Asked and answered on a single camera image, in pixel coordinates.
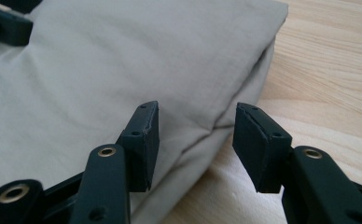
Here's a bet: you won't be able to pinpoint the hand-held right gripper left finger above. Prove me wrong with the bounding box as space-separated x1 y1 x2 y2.
117 100 160 193

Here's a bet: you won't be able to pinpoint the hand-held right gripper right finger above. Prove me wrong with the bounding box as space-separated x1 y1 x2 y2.
231 102 294 194

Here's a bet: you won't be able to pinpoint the khaki shorts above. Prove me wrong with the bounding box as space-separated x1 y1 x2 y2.
0 0 289 224

